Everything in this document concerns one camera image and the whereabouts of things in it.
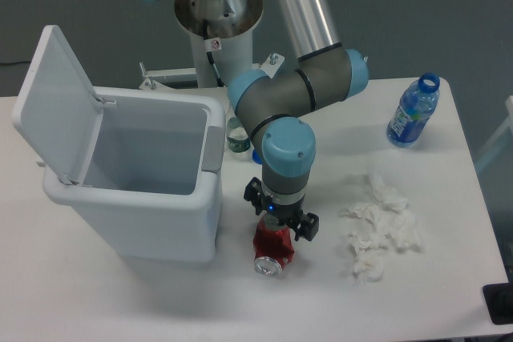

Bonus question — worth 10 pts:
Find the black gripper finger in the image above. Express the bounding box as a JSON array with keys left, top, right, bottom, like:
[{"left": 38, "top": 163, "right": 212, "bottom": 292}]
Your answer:
[
  {"left": 244, "top": 177, "right": 264, "bottom": 215},
  {"left": 285, "top": 211, "right": 319, "bottom": 241}
]

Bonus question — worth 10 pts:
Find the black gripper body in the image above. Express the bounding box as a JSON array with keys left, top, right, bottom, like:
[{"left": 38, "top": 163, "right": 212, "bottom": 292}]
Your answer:
[{"left": 261, "top": 195, "right": 301, "bottom": 227}]

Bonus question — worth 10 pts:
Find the crushed red soda can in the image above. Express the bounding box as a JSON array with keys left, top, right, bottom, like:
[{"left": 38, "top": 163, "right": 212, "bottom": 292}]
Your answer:
[{"left": 252, "top": 214, "right": 295, "bottom": 276}]

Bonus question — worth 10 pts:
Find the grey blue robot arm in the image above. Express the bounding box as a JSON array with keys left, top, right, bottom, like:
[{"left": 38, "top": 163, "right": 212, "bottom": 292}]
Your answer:
[{"left": 150, "top": 0, "right": 369, "bottom": 240}]

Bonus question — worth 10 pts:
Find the blue bottle cap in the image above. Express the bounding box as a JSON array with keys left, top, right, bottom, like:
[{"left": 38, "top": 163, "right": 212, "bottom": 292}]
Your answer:
[{"left": 252, "top": 150, "right": 262, "bottom": 164}]

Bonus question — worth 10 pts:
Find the clear small water bottle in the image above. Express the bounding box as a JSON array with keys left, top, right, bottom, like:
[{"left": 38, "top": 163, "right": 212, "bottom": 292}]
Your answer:
[{"left": 226, "top": 104, "right": 251, "bottom": 160}]

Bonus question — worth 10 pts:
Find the crumpled white tissue paper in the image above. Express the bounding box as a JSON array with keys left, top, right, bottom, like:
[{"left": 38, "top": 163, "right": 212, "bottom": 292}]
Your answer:
[{"left": 339, "top": 169, "right": 422, "bottom": 284}]

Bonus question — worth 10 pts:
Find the white plastic trash bin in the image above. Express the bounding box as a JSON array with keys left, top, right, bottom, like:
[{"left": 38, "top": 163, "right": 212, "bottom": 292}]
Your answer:
[{"left": 12, "top": 25, "right": 225, "bottom": 263}]

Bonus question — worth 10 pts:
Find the blue plastic drink bottle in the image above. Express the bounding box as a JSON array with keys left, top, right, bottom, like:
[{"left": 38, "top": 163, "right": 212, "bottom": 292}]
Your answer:
[{"left": 386, "top": 72, "right": 440, "bottom": 148}]

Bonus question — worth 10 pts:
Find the black device at edge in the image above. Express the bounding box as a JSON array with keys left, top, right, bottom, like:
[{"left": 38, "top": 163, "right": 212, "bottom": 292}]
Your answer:
[{"left": 483, "top": 283, "right": 512, "bottom": 325}]

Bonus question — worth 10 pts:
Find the white furniture at right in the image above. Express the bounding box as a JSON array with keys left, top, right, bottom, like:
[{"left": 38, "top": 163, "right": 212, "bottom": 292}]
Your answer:
[{"left": 474, "top": 95, "right": 512, "bottom": 175}]

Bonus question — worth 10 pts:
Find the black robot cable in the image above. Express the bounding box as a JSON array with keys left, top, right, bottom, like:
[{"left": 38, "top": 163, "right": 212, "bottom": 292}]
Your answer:
[{"left": 202, "top": 19, "right": 225, "bottom": 87}]

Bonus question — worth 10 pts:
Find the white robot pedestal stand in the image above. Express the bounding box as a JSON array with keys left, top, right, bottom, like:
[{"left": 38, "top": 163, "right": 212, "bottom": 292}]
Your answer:
[{"left": 138, "top": 0, "right": 369, "bottom": 91}]

